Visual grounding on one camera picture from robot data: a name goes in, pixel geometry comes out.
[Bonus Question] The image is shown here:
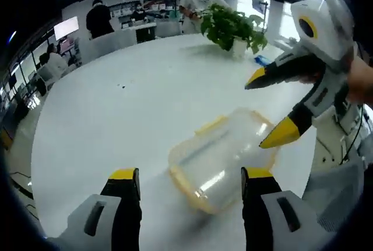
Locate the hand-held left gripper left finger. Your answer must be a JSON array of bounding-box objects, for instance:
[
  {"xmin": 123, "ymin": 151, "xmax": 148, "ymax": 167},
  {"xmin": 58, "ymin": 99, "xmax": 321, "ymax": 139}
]
[{"xmin": 57, "ymin": 168, "xmax": 143, "ymax": 251}]

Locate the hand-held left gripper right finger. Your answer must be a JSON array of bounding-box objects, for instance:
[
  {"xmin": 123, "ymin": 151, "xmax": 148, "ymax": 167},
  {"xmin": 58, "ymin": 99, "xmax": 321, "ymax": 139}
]
[{"xmin": 241, "ymin": 167, "xmax": 330, "ymax": 251}]

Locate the clear container with yellow lid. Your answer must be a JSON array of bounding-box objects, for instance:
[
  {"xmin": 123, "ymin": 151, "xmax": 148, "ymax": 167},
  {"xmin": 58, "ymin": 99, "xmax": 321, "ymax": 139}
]
[{"xmin": 167, "ymin": 108, "xmax": 280, "ymax": 215}]

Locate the person's right hand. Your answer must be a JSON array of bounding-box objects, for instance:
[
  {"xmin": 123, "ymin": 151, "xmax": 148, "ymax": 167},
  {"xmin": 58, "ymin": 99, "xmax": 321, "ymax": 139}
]
[{"xmin": 346, "ymin": 57, "xmax": 373, "ymax": 106}]

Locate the blue flat packet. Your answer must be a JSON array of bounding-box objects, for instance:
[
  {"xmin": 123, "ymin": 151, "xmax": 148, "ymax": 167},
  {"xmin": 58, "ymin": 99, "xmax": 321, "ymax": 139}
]
[{"xmin": 254, "ymin": 55, "xmax": 273, "ymax": 66}]

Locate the white worn device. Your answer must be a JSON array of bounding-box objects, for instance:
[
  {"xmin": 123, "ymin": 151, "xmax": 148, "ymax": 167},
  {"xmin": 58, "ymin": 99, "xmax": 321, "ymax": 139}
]
[{"xmin": 311, "ymin": 108, "xmax": 365, "ymax": 174}]

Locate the green potted plant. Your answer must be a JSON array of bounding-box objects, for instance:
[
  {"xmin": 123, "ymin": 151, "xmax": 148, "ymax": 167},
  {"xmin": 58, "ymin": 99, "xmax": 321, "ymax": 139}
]
[{"xmin": 200, "ymin": 3, "xmax": 268, "ymax": 58}]

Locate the monitor on stand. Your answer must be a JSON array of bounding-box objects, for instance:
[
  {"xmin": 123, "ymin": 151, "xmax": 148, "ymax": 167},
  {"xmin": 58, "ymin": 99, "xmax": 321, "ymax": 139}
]
[{"xmin": 252, "ymin": 0, "xmax": 270, "ymax": 32}]

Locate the storage shelf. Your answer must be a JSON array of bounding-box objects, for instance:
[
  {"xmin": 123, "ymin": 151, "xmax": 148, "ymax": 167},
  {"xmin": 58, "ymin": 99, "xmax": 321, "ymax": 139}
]
[{"xmin": 107, "ymin": 0, "xmax": 181, "ymax": 27}]

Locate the white counter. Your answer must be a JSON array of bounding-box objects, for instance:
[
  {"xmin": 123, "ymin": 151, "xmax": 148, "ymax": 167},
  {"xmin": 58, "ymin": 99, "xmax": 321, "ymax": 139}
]
[{"xmin": 89, "ymin": 29, "xmax": 138, "ymax": 59}]

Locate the black device cable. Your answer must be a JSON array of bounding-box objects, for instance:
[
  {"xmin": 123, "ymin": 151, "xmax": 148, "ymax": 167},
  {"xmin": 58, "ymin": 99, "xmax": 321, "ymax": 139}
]
[{"xmin": 339, "ymin": 104, "xmax": 365, "ymax": 165}]

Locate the wall screen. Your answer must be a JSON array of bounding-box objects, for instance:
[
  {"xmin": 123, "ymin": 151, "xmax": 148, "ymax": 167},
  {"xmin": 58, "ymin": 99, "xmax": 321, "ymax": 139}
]
[{"xmin": 54, "ymin": 16, "xmax": 79, "ymax": 40}]

